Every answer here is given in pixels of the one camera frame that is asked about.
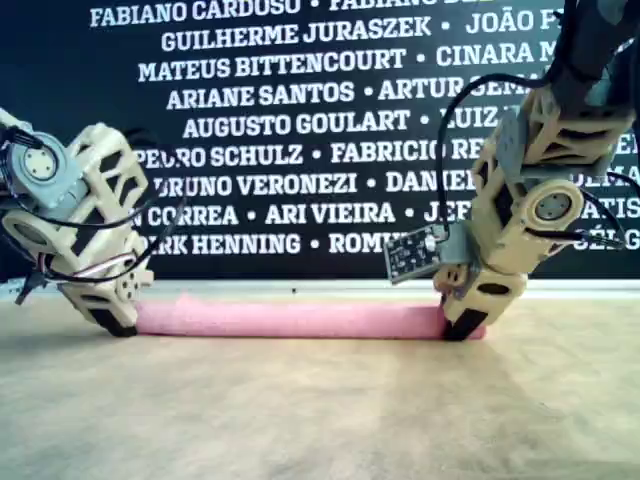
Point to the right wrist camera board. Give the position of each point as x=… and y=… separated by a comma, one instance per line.
x=410, y=252

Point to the right beige robot arm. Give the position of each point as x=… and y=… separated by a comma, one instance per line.
x=550, y=125

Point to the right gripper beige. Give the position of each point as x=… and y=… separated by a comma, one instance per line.
x=500, y=295

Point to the aluminium rail under banner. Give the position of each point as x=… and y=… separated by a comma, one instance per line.
x=300, y=289

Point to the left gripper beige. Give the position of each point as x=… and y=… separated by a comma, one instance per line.
x=80, y=295

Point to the pink cloth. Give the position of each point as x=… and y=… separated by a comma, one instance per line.
x=300, y=320

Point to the left beige robot arm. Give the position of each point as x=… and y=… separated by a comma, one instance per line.
x=100, y=165

